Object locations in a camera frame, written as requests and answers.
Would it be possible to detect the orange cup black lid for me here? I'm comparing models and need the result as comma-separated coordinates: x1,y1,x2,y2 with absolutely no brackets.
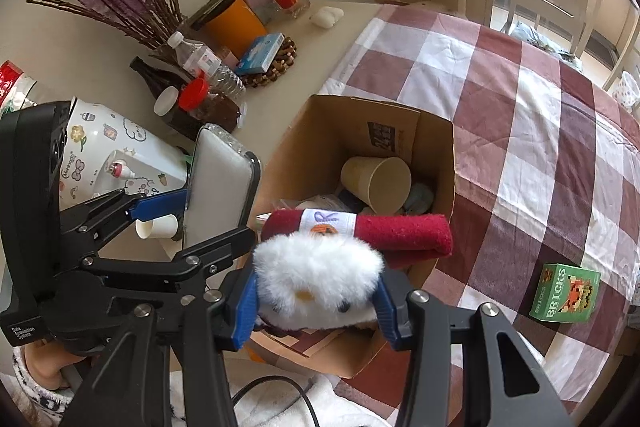
190,0,269,58

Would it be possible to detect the green brick toy box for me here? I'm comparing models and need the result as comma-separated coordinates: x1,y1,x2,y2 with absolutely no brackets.
529,263,601,323

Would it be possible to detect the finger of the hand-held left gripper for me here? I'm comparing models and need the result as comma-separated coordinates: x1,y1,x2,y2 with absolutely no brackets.
80,227,257,304
60,188,189,254

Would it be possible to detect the red white checkered tablecloth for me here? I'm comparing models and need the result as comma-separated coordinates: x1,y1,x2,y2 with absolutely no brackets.
320,2,640,427

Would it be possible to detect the blue white carton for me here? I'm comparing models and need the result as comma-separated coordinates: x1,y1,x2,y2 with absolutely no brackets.
234,33,285,76

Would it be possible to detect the white patterned waste basket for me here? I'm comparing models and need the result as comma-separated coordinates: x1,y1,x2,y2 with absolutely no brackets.
612,72,640,108

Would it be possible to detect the white plush toy red scarf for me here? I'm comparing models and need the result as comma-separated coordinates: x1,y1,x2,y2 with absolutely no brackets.
252,208,454,339

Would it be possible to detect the small white paper cup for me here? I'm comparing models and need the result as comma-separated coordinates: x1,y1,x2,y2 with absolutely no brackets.
135,213,180,241

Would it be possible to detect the clear plastic water bottle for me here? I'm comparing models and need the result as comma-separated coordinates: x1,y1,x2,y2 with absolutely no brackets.
167,32,247,100

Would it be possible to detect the brown cardboard box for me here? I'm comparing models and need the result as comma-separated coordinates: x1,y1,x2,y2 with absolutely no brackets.
235,94,456,380

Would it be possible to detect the white cartoon print kettle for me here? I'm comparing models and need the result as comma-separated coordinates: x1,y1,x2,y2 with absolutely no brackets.
59,96,190,214

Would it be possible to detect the small white figurine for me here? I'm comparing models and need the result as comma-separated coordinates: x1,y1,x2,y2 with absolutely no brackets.
310,6,345,30

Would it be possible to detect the person's left hand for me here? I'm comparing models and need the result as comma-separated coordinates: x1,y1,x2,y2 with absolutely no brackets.
22,339,87,391

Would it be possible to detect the phone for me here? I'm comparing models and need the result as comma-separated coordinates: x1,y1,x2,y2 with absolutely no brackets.
182,123,262,251

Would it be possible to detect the spice jar white lid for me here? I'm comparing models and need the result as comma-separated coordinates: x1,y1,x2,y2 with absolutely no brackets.
153,86,203,140

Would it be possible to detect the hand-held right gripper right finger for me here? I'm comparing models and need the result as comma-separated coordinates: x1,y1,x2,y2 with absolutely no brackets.
372,272,576,427

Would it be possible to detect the wooden bead trivet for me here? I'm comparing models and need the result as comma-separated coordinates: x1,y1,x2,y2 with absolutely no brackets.
240,34,299,90

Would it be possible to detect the white fluffy robe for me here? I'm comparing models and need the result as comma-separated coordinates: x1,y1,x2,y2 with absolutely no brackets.
167,369,396,427

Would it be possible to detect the dark brown glass bottle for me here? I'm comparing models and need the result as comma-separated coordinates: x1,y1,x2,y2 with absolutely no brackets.
130,57,201,108

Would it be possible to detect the beige paper cup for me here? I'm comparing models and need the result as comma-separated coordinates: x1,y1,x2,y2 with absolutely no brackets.
341,155,412,216

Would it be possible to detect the black cable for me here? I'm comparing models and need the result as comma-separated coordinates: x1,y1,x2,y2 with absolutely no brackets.
227,374,322,427

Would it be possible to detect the person's left forearm patterned sleeve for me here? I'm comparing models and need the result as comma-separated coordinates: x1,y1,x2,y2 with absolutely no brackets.
9,347,77,427

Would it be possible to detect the red white printed bag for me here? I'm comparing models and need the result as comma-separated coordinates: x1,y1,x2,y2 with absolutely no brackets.
0,61,52,112

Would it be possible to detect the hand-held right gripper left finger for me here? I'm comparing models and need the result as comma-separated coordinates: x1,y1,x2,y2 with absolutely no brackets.
60,267,261,427

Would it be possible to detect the spice jar red lid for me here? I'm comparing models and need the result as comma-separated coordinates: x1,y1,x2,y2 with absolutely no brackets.
178,77,247,134

